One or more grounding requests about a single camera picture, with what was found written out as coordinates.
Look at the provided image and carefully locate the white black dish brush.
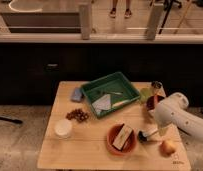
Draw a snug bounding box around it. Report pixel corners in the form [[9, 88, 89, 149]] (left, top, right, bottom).
[[138, 129, 158, 142]]

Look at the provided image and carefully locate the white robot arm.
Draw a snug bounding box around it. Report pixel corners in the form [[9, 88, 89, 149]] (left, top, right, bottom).
[[153, 92, 203, 143]]

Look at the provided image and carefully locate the green plastic cup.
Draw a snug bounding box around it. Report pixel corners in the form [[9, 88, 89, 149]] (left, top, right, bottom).
[[140, 88, 152, 103]]

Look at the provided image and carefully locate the white paper cup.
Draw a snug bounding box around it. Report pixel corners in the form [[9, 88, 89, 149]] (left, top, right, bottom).
[[54, 119, 73, 138]]

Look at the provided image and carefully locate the yellow onion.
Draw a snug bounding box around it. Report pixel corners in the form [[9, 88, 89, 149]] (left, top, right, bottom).
[[160, 140, 177, 155]]

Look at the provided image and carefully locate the dark red bowl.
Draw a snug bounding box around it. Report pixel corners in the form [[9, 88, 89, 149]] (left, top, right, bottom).
[[146, 95, 164, 110]]

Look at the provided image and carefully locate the wooden table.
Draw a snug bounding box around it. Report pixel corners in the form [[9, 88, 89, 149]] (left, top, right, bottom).
[[37, 81, 191, 171]]

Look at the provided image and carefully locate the wooden block in bowl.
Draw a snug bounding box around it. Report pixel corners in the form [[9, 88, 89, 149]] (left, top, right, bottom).
[[112, 125, 133, 150]]

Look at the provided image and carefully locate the small glass jar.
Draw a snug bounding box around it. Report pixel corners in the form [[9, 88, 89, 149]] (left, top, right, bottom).
[[151, 81, 162, 90]]

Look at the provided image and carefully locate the orange bowl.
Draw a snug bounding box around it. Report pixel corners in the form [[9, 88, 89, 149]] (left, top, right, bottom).
[[106, 124, 137, 156]]

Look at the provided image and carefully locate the yellow stick in tray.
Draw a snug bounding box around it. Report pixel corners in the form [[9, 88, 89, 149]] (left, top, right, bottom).
[[112, 100, 129, 108]]

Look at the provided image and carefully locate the white paper in tray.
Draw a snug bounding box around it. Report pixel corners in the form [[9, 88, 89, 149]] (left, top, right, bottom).
[[92, 94, 111, 115]]

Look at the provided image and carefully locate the green plastic tray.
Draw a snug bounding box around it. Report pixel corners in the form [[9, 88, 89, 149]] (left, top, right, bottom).
[[81, 72, 140, 118]]

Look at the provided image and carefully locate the pile of brown nuts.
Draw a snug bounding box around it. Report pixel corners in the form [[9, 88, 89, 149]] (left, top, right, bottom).
[[66, 108, 89, 123]]

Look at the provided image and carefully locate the blue sponge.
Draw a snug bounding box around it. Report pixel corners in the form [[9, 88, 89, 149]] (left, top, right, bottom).
[[71, 87, 83, 102]]

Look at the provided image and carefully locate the person's right shoe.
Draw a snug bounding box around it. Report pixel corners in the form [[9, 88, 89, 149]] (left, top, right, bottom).
[[124, 9, 132, 19]]

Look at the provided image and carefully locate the person's shoe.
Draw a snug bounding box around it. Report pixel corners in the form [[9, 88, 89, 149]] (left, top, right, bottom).
[[109, 9, 116, 18], [124, 9, 132, 19]]

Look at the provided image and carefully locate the person's left shoe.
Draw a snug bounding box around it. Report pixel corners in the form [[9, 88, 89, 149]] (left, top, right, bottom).
[[109, 9, 116, 18]]

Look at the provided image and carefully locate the black object on floor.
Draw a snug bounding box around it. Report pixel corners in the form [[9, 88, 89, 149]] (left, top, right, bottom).
[[0, 117, 23, 124]]

